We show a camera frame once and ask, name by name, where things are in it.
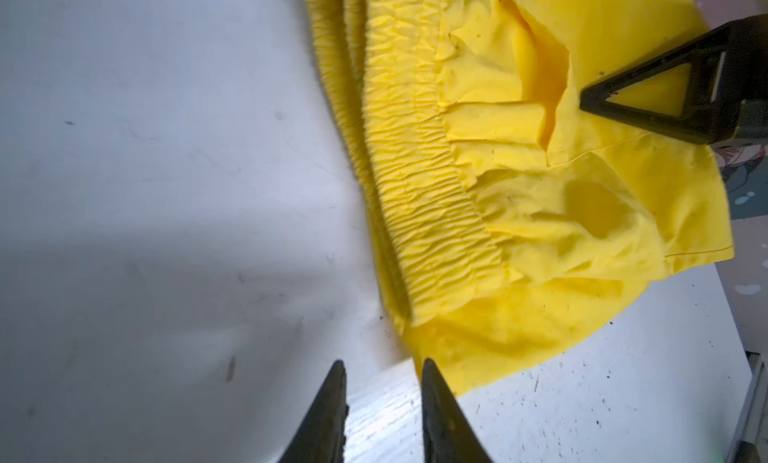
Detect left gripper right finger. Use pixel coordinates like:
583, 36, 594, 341
421, 358, 491, 463

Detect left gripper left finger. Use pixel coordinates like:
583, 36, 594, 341
279, 360, 349, 463

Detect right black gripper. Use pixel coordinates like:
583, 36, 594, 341
580, 14, 767, 148

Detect yellow shorts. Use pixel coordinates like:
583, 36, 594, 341
305, 0, 734, 394

